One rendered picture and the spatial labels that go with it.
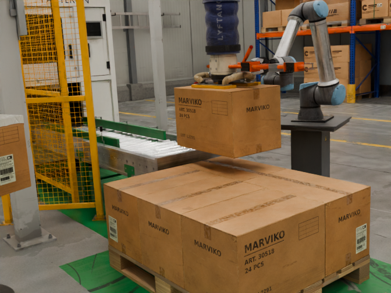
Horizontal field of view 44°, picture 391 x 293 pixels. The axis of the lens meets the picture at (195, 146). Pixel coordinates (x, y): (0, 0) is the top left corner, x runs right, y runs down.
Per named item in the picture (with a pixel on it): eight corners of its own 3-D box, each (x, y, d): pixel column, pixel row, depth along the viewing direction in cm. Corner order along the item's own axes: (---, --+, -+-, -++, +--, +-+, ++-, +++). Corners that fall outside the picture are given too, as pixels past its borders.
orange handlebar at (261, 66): (195, 69, 333) (195, 63, 332) (228, 66, 350) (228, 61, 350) (299, 70, 260) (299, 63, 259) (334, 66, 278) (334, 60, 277)
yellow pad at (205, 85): (191, 87, 321) (190, 79, 320) (202, 86, 327) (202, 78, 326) (224, 89, 294) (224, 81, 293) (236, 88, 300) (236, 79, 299)
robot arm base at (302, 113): (300, 117, 377) (299, 104, 375) (325, 116, 370) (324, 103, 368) (295, 120, 360) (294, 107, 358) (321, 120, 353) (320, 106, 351)
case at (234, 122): (177, 145, 335) (173, 87, 327) (221, 136, 357) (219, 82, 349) (234, 158, 287) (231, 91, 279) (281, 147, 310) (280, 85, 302)
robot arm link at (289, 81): (283, 90, 323) (282, 71, 321) (297, 90, 315) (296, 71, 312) (274, 91, 317) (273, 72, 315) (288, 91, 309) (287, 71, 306)
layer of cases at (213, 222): (108, 245, 304) (102, 183, 296) (226, 207, 364) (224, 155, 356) (239, 322, 211) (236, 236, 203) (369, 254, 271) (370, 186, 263)
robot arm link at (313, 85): (307, 103, 374) (306, 81, 370) (326, 104, 361) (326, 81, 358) (295, 106, 364) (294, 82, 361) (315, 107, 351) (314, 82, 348)
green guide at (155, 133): (82, 124, 543) (82, 115, 541) (91, 122, 549) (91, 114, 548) (163, 140, 419) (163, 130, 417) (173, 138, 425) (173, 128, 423)
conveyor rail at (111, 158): (35, 145, 512) (32, 127, 508) (39, 144, 515) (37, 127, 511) (156, 186, 333) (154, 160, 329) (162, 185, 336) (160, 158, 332)
